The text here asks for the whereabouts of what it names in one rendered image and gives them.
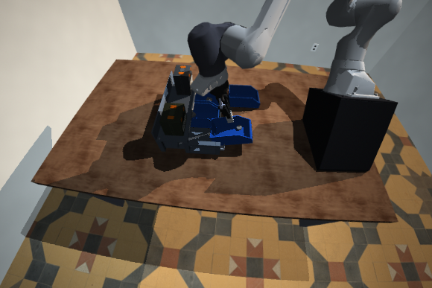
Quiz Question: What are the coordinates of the grey metal shelf rack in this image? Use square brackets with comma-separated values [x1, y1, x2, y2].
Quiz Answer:
[151, 71, 225, 155]

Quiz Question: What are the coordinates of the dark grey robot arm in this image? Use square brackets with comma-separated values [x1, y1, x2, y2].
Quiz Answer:
[188, 0, 402, 99]

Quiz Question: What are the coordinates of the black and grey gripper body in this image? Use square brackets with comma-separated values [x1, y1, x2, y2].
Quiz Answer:
[210, 80, 229, 103]

